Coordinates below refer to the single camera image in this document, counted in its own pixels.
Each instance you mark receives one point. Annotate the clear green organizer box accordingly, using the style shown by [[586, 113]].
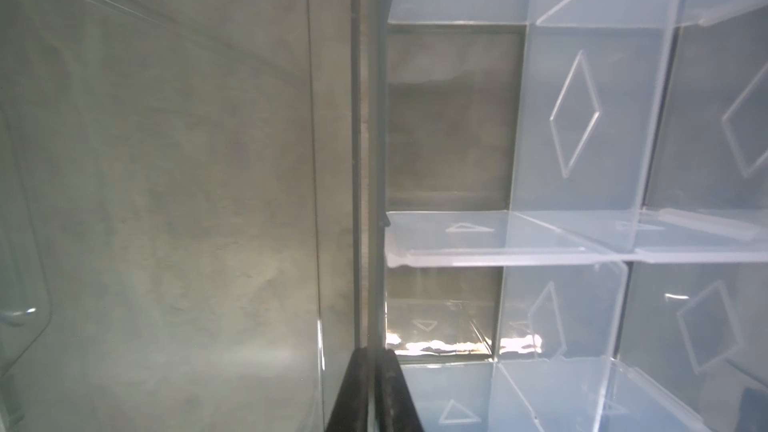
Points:
[[554, 212]]

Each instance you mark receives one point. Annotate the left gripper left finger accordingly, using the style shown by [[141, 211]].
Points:
[[350, 412]]

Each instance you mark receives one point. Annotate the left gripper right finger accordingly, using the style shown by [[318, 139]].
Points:
[[395, 409]]

